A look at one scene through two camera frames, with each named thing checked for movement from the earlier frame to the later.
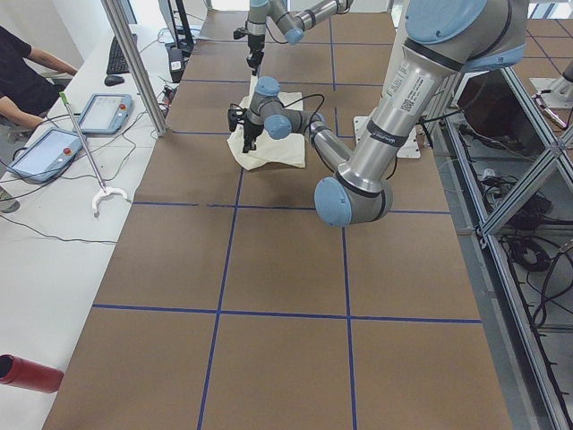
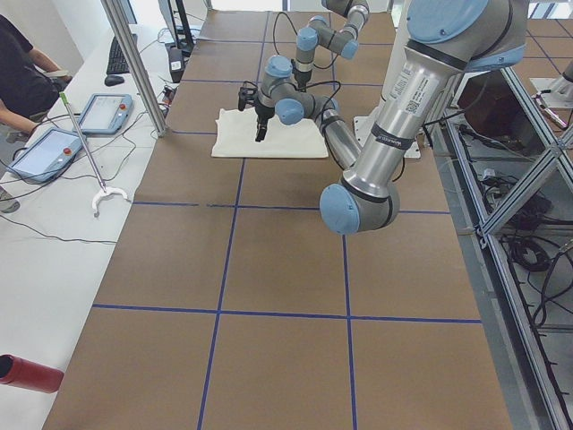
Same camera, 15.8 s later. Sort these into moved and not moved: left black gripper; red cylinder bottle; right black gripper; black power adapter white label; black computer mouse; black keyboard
Moved: left black gripper; right black gripper
Not moved: black keyboard; black computer mouse; black power adapter white label; red cylinder bottle
